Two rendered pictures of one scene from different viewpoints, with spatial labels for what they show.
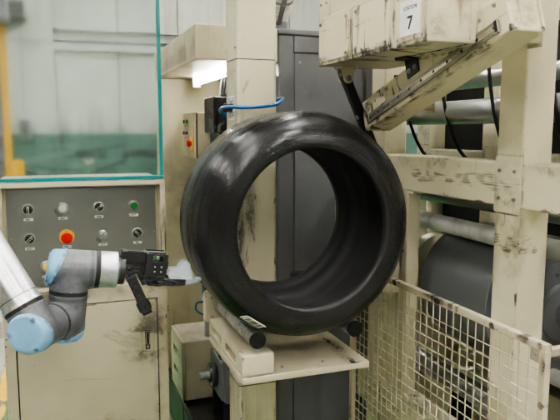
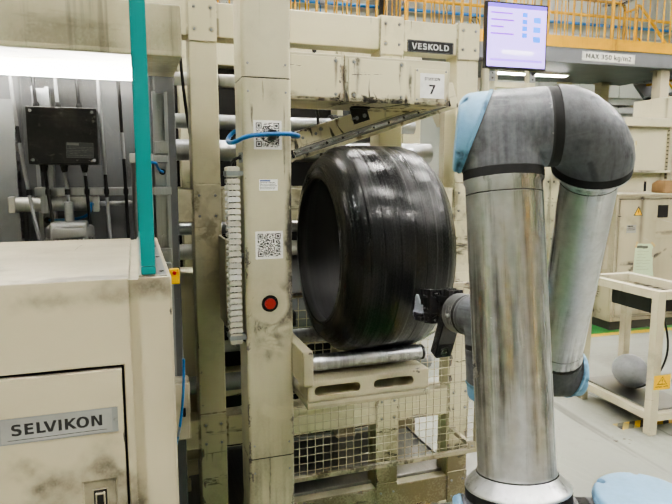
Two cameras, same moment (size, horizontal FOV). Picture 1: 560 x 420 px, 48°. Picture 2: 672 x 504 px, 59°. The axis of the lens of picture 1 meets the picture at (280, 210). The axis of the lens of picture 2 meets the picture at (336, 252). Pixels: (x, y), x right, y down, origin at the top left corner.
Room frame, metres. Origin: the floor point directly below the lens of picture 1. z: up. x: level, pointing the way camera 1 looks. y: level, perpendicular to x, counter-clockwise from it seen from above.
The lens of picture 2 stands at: (1.76, 1.72, 1.40)
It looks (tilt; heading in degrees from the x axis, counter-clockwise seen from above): 7 degrees down; 271
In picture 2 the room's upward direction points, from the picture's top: straight up
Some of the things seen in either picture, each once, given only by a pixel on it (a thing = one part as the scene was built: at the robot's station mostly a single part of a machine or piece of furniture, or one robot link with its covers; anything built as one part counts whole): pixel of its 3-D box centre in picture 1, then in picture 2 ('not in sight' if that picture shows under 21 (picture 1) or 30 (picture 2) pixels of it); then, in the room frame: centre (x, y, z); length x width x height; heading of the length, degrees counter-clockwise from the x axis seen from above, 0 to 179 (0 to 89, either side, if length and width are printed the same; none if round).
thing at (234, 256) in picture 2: not in sight; (235, 255); (2.07, 0.15, 1.19); 0.05 x 0.04 x 0.48; 110
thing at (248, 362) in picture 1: (238, 342); (364, 379); (1.72, 0.12, 0.84); 0.36 x 0.09 x 0.06; 20
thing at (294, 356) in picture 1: (284, 350); (347, 376); (1.77, -0.01, 0.80); 0.37 x 0.36 x 0.02; 110
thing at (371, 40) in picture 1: (402, 31); (353, 85); (1.75, -0.34, 1.71); 0.61 x 0.25 x 0.15; 20
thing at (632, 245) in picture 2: not in sight; (632, 257); (-0.97, -3.97, 0.62); 0.91 x 0.58 x 1.25; 17
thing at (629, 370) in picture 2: not in sight; (638, 347); (0.05, -1.71, 0.40); 0.60 x 0.35 x 0.80; 107
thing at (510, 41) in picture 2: not in sight; (515, 36); (0.33, -3.61, 2.60); 0.60 x 0.05 x 0.55; 17
